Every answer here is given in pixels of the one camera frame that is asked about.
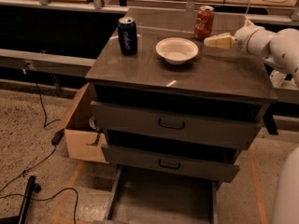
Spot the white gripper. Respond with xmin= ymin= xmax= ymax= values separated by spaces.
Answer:
xmin=204 ymin=19 xmax=275 ymax=54

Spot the red coke can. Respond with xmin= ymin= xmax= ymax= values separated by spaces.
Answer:
xmin=194 ymin=6 xmax=214 ymax=40

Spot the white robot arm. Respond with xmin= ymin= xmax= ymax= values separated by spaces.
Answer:
xmin=204 ymin=19 xmax=299 ymax=224

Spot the grey drawer cabinet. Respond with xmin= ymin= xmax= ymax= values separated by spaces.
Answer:
xmin=87 ymin=8 xmax=277 ymax=224

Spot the blue pepsi can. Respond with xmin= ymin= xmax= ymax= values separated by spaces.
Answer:
xmin=117 ymin=17 xmax=137 ymax=55

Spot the grey top drawer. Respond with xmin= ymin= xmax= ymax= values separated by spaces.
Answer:
xmin=91 ymin=101 xmax=261 ymax=150

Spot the grey middle drawer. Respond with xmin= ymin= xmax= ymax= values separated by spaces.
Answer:
xmin=102 ymin=145 xmax=239 ymax=183

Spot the grey open bottom drawer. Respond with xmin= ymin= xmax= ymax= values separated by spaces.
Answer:
xmin=93 ymin=165 xmax=219 ymax=224

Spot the clear sanitizer bottle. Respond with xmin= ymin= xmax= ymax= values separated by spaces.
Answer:
xmin=269 ymin=70 xmax=287 ymax=87

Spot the white bowl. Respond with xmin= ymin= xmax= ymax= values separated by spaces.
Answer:
xmin=155 ymin=37 xmax=199 ymax=65

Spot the cardboard box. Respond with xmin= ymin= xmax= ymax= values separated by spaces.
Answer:
xmin=54 ymin=83 xmax=106 ymax=163

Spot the black power adapter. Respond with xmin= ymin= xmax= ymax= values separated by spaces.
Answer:
xmin=51 ymin=130 xmax=64 ymax=146

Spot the black metal stand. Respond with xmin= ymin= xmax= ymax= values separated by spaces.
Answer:
xmin=0 ymin=175 xmax=41 ymax=224

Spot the grey metal rail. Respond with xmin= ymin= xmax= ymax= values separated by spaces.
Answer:
xmin=0 ymin=49 xmax=95 ymax=77

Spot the black floor cable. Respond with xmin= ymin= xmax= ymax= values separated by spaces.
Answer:
xmin=0 ymin=63 xmax=80 ymax=224

